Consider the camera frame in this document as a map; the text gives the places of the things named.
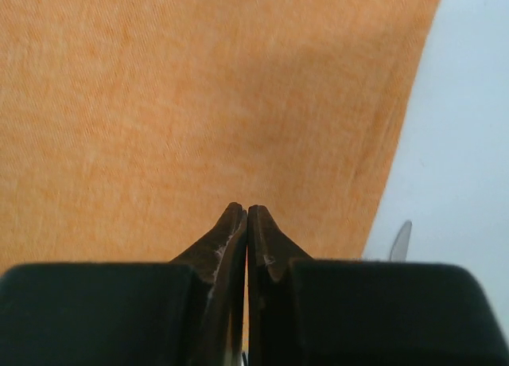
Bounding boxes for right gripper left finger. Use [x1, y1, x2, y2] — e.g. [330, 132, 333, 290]
[1, 203, 247, 365]

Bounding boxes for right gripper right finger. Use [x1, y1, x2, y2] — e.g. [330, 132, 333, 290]
[247, 205, 508, 365]

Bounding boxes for orange cloth placemat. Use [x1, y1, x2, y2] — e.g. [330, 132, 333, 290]
[1, 0, 440, 269]

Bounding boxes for green handled silver knife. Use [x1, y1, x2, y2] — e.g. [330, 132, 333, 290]
[389, 220, 413, 263]

